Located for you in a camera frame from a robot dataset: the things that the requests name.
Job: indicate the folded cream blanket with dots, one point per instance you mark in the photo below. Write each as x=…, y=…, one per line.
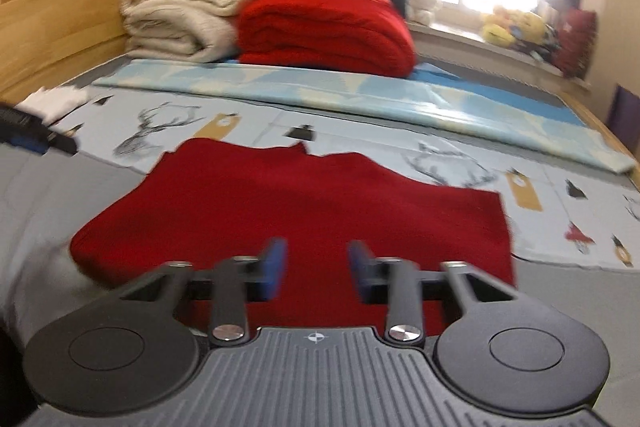
x=175, y=12

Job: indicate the grey mattress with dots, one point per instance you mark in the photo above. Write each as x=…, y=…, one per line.
x=500, y=79

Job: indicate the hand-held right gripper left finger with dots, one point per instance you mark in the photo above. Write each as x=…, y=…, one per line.
x=272, y=269

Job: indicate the bright yellow plush toy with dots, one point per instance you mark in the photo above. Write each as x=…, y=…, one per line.
x=531, y=24

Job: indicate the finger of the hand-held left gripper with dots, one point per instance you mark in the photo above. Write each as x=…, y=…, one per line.
x=30, y=142
x=17, y=119

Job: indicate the white plush toy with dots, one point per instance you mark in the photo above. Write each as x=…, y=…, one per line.
x=422, y=2

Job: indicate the dark purple object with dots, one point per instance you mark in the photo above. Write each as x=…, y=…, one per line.
x=625, y=119

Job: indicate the red cushion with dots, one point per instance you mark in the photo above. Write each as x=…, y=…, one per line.
x=575, y=42

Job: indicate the red knit sweater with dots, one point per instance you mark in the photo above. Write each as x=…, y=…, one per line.
x=275, y=197

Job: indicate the windowsill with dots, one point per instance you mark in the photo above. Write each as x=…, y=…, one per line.
x=460, y=42

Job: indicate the light blue patterned blanket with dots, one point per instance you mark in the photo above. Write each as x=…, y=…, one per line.
x=350, y=97

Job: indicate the wooden bed frame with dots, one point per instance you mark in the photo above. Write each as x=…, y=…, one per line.
x=65, y=27

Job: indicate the pale yellow plush toy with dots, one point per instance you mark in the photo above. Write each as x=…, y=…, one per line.
x=497, y=29

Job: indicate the white fluffy garment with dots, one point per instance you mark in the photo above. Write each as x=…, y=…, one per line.
x=55, y=104

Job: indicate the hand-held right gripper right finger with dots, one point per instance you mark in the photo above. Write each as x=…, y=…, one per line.
x=361, y=272

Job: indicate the folded red blanket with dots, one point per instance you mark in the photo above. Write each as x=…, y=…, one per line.
x=320, y=32

